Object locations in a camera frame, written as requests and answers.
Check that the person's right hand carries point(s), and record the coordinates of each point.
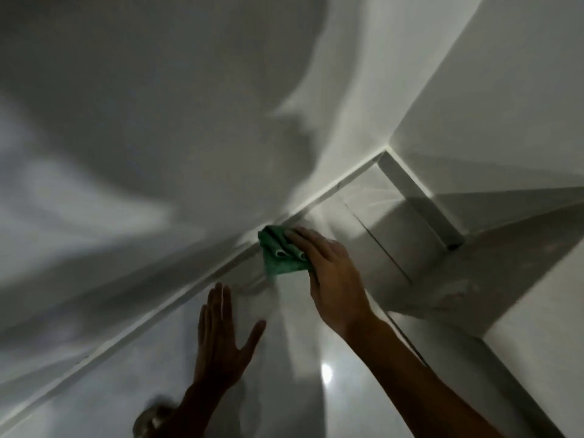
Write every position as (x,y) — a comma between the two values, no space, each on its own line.
(335,282)

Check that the person's left hand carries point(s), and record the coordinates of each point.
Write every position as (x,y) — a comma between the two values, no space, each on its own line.
(221,351)

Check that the person's right thumb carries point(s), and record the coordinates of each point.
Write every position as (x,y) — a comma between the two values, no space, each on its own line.
(314,287)

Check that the person's left thumb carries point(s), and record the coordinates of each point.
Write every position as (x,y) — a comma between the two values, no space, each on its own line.
(255,339)

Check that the green cleaning cloth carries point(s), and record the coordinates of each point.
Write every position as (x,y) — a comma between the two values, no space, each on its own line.
(277,255)

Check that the person's left forearm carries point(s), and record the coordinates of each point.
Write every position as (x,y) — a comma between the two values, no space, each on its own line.
(185,412)

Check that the person's right forearm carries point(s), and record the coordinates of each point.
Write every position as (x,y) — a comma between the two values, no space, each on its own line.
(424,383)

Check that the white door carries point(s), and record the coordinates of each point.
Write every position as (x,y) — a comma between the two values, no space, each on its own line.
(292,351)

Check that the metal door knob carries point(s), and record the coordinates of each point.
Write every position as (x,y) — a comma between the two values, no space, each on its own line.
(150,423)

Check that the white door frame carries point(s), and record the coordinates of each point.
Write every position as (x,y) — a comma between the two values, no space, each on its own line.
(173,305)

